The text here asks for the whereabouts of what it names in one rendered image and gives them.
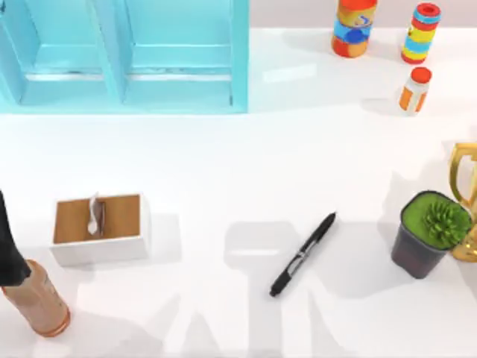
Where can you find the brown bottle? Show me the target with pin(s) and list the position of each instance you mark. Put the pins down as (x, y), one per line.
(39, 300)

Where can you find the large orange and blue can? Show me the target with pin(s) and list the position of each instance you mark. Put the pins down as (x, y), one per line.
(353, 33)

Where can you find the gold trophy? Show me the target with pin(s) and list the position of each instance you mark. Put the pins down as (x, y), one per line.
(466, 175)

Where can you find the red yellow blue striped can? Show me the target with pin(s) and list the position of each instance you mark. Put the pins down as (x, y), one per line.
(419, 35)

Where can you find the white bottle with orange cap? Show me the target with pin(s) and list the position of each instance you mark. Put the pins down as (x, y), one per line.
(413, 95)

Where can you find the black pen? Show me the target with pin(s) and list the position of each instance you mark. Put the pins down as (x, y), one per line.
(303, 255)

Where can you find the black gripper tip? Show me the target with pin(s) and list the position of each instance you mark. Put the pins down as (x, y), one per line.
(9, 253)

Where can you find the green plant in dark pot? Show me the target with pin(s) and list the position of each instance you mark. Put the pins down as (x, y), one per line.
(428, 231)

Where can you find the light blue rack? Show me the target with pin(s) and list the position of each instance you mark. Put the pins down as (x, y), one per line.
(179, 56)

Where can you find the white and wooden tissue box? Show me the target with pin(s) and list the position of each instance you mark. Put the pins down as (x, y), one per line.
(100, 235)

